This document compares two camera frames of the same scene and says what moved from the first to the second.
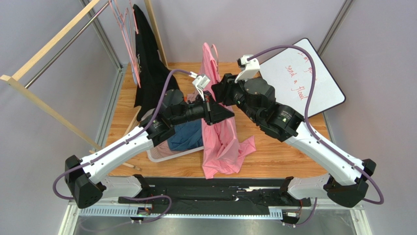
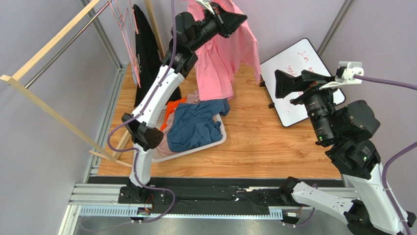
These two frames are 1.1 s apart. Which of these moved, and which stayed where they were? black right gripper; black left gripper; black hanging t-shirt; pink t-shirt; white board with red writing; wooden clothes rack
Moved: black left gripper; black right gripper; pink t-shirt
Stayed: wooden clothes rack; white board with red writing; black hanging t-shirt
